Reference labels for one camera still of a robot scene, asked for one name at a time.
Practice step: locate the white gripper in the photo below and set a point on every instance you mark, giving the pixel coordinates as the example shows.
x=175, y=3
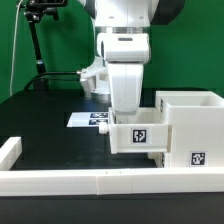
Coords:
x=124, y=56

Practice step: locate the white drawer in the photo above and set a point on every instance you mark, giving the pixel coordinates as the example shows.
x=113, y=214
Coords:
x=158, y=158
x=144, y=132

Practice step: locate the white drawer cabinet box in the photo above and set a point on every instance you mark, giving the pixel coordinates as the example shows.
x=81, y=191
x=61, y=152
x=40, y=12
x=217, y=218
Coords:
x=196, y=128

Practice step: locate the white front drawer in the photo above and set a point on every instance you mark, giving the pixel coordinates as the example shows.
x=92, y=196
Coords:
x=158, y=158

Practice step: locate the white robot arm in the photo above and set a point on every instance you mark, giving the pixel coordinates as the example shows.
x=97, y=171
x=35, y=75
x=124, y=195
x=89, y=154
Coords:
x=124, y=17

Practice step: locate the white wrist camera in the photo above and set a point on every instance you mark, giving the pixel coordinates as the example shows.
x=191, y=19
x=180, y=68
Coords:
x=96, y=69

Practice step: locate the white marker base plate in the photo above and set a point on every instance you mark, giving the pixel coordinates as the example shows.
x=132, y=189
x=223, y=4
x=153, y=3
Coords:
x=87, y=119

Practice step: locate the white front fence wall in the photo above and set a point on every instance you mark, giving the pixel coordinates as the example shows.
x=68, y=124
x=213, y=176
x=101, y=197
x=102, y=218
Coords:
x=111, y=182

